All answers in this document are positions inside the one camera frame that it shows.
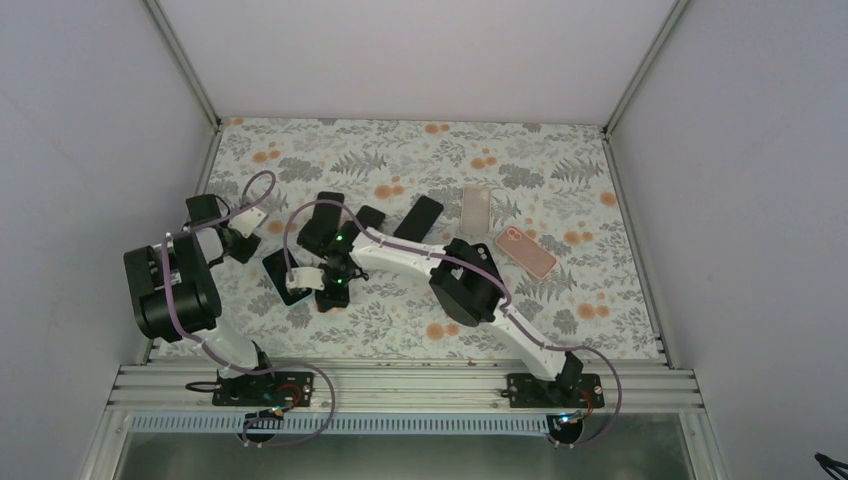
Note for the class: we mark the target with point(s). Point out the pink phone case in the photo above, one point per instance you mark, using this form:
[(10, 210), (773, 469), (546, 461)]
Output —
[(526, 252)]

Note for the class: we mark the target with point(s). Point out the white slotted cable duct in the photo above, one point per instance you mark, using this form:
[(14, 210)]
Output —
[(522, 424)]

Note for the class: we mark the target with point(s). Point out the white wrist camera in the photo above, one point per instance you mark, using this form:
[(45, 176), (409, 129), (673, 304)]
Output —
[(304, 278), (246, 222)]

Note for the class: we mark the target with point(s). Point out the black smartphone from pink case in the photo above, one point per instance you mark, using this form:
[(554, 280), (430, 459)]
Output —
[(418, 222)]

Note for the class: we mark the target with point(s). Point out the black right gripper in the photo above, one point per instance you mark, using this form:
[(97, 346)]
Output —
[(326, 300)]

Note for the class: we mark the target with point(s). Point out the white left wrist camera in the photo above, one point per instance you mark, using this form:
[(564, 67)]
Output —
[(246, 222)]

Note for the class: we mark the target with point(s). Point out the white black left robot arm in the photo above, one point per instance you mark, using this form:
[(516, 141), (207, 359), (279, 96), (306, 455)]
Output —
[(174, 296)]

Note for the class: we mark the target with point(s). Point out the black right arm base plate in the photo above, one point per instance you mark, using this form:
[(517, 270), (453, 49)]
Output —
[(524, 391)]

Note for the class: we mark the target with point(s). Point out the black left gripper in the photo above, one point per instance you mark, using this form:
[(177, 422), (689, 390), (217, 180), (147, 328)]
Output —
[(245, 255)]

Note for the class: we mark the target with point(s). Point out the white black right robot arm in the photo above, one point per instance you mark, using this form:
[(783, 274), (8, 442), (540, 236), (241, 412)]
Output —
[(465, 282)]

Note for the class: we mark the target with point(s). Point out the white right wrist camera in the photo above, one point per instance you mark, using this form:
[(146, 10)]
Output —
[(304, 278)]

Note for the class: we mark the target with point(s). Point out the aluminium rail frame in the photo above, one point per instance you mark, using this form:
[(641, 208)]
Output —
[(637, 389)]

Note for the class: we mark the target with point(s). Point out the black phone light blue case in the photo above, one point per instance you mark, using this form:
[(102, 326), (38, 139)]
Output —
[(277, 266)]

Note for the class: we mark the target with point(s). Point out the beige phone case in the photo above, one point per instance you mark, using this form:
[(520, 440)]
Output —
[(475, 210)]

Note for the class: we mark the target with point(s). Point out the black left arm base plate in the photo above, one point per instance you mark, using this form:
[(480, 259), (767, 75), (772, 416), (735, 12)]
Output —
[(275, 390)]

